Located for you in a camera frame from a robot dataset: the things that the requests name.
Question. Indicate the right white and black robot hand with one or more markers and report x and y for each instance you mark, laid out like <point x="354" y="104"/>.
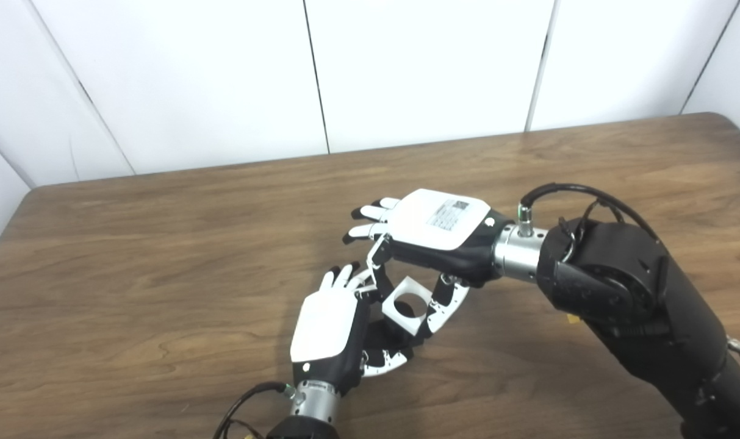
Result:
<point x="443" y="231"/>

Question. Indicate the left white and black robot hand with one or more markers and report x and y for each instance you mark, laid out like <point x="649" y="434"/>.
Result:
<point x="327" y="323"/>

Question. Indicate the white square piece with hole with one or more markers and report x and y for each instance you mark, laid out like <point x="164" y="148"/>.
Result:
<point x="421" y="305"/>

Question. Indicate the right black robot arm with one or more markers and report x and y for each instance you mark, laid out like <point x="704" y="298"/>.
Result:
<point x="638" y="305"/>

